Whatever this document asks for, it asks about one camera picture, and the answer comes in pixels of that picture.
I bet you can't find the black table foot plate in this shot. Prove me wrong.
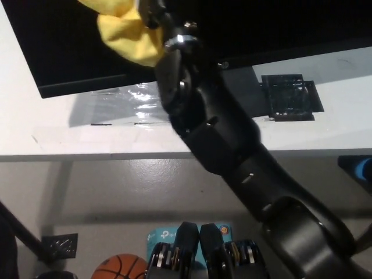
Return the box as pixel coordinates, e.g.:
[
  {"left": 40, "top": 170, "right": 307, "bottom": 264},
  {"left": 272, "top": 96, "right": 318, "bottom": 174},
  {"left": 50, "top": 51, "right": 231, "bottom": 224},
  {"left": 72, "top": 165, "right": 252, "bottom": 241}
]
[{"left": 41, "top": 232, "right": 78, "bottom": 260}]

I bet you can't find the yellow microfibre cloth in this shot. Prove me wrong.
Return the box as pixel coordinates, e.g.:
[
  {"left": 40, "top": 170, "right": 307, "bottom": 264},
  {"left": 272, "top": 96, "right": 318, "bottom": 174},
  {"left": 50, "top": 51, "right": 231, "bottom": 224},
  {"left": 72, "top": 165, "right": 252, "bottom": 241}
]
[{"left": 76, "top": 0, "right": 165, "bottom": 68}]

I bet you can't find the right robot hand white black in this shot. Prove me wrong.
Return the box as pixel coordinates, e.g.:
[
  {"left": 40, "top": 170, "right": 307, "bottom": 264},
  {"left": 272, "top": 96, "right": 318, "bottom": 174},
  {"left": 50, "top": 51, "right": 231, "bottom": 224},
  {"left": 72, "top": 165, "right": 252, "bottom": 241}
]
[{"left": 138, "top": 0, "right": 176, "bottom": 35}]

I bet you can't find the clear plastic tape sheet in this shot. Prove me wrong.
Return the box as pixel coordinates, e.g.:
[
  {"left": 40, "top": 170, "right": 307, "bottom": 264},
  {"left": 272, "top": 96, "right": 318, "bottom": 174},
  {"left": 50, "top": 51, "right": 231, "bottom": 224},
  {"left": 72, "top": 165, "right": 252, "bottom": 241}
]
[{"left": 90, "top": 81, "right": 173, "bottom": 126}]

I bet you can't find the black HP monitor with stand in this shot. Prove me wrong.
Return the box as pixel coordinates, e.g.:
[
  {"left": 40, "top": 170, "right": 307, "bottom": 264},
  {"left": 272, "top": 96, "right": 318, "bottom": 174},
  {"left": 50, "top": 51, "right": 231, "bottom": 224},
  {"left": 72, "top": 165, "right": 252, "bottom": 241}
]
[{"left": 2, "top": 0, "right": 372, "bottom": 119}]

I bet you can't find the blue cylinder object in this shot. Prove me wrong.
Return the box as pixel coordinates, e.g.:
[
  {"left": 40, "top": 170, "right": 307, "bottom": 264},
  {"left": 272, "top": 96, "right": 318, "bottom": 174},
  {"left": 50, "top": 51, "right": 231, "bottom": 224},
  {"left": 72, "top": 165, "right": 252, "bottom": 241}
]
[{"left": 355, "top": 158, "right": 372, "bottom": 181}]

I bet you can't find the white desk leg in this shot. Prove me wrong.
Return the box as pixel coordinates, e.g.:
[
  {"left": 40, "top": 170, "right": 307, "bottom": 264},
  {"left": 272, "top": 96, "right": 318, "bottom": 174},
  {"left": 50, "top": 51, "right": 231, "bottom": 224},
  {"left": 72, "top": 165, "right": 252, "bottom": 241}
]
[{"left": 53, "top": 161, "right": 73, "bottom": 227}]

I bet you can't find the dark metal pole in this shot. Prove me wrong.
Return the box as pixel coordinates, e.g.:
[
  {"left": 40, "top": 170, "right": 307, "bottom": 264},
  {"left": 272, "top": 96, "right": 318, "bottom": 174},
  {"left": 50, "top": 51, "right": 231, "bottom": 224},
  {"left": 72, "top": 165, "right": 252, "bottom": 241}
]
[
  {"left": 0, "top": 200, "right": 56, "bottom": 264},
  {"left": 354, "top": 223, "right": 372, "bottom": 254}
]

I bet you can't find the orange basketball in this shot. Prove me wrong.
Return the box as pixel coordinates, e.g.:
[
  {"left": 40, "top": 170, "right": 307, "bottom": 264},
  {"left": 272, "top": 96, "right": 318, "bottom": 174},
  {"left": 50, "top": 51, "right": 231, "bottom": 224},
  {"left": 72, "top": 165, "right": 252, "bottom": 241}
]
[{"left": 92, "top": 253, "right": 148, "bottom": 279}]

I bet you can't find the teal TP-Link box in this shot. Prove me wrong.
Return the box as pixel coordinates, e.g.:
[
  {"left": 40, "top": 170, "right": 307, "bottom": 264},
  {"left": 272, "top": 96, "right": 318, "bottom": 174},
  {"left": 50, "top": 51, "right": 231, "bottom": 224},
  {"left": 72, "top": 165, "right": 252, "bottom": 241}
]
[{"left": 145, "top": 222, "right": 233, "bottom": 270}]

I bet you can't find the large black tape square patch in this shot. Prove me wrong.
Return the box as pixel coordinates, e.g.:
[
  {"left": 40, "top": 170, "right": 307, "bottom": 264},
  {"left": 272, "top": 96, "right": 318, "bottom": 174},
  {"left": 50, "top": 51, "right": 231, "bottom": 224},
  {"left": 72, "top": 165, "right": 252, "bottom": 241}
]
[{"left": 263, "top": 80, "right": 325, "bottom": 122}]

